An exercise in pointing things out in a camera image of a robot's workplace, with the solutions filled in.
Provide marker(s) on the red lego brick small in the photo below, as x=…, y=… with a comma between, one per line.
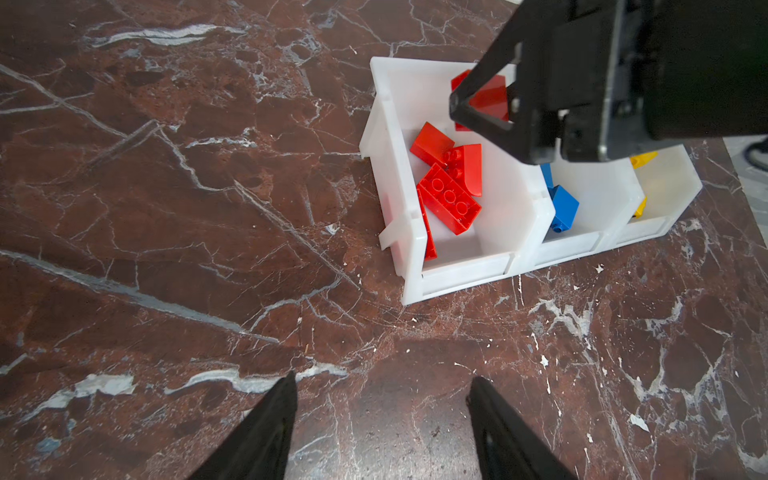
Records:
x=430, y=250

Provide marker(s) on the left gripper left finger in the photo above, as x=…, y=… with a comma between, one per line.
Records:
x=258, y=448

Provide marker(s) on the white bin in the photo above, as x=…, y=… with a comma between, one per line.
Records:
x=670, y=183
x=608, y=195
x=516, y=207

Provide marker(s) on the red lego brick long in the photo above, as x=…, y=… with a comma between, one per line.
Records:
x=432, y=146

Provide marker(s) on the red lego brick bottom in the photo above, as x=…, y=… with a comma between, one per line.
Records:
x=464, y=165

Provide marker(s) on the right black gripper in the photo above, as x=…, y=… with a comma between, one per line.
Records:
x=612, y=79

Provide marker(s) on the red eight-stud lego brick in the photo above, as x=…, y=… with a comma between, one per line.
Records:
x=448, y=200

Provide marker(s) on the middle white bin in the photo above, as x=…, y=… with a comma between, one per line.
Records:
x=608, y=195

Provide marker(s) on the right white bin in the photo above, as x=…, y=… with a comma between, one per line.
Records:
x=670, y=183

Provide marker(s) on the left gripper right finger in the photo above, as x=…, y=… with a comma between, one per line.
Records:
x=507, y=448

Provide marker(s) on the red lego brick square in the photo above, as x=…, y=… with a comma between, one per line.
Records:
x=492, y=99

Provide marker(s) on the left white bin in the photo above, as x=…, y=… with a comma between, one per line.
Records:
x=516, y=207

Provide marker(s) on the blue lego brick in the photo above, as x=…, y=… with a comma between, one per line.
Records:
x=566, y=208
x=547, y=174

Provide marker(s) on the small yellow round lego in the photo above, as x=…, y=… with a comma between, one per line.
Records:
x=640, y=209

